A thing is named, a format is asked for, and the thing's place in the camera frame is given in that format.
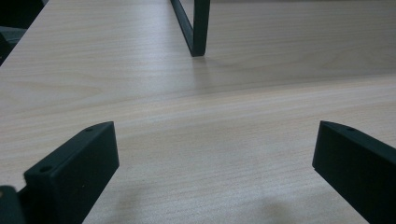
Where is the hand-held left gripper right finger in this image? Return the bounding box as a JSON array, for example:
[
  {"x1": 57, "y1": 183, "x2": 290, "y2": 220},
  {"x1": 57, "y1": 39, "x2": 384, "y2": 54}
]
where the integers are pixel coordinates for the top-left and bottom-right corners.
[{"x1": 312, "y1": 120, "x2": 396, "y2": 224}]

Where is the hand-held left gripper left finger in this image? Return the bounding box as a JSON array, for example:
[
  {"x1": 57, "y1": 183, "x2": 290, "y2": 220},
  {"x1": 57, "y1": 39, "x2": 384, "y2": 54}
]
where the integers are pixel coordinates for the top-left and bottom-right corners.
[{"x1": 23, "y1": 120, "x2": 120, "y2": 224}]

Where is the black shelf with metal legs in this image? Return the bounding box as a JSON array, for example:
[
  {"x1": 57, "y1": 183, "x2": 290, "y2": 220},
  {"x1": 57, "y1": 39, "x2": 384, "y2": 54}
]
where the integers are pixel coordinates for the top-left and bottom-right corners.
[{"x1": 169, "y1": 0, "x2": 212, "y2": 58}]

